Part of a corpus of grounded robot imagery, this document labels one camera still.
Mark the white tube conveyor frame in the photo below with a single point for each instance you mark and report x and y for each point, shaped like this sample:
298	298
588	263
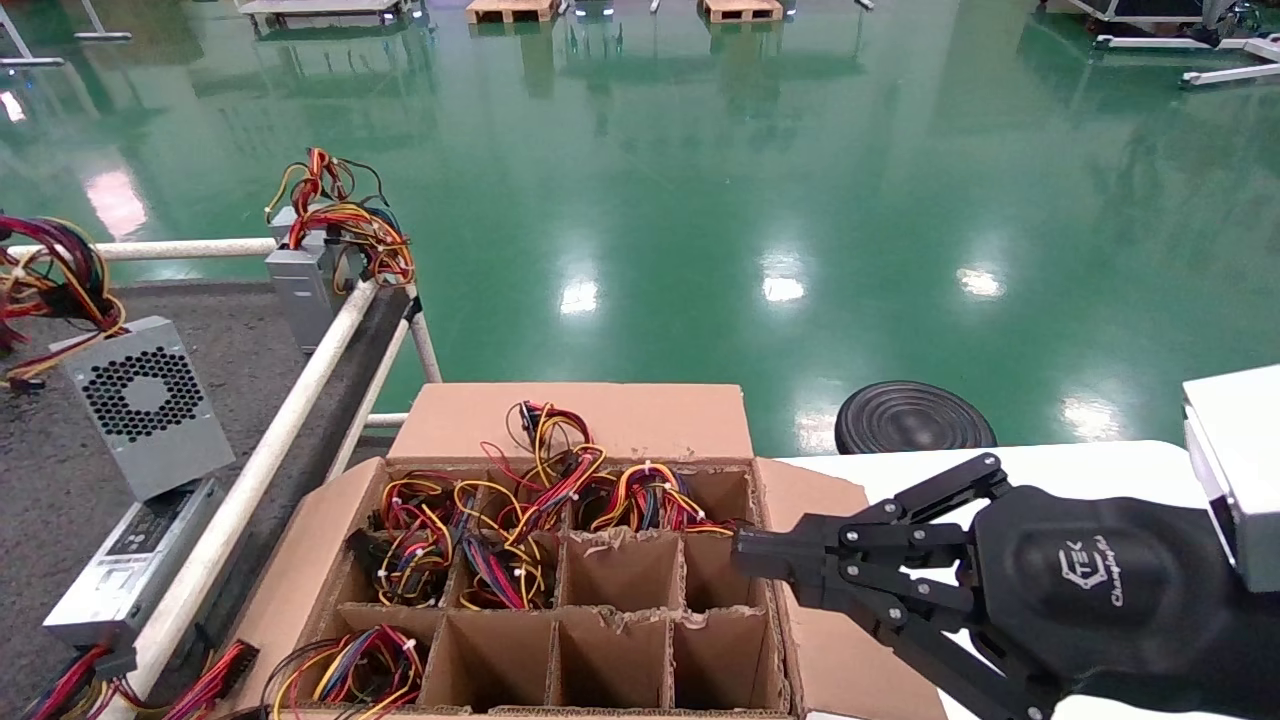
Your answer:
302	400

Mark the black treadmill platform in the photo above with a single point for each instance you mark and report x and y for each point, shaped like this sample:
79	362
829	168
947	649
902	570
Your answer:
1150	10

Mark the white gantry stand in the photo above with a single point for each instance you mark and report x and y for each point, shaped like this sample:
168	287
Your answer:
1230	75

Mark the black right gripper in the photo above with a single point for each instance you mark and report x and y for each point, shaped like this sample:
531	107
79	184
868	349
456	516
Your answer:
1100	590

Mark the gray metal cart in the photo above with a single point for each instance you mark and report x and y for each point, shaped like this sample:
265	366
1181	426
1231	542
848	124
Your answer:
320	8

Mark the black round stool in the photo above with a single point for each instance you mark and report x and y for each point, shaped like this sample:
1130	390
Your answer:
910	420

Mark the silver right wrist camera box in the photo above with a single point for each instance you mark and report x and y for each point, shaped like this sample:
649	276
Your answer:
1240	450

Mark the white metal frame legs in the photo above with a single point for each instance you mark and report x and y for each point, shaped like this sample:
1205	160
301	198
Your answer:
100	36

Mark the cardboard box with dividers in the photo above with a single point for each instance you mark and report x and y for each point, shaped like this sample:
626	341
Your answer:
680	420

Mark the grey power supply on conveyor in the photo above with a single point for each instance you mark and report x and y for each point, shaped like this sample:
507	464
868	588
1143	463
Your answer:
120	580

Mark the wooden pallet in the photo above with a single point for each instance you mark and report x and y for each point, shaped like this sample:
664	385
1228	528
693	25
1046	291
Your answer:
742	10
510	10

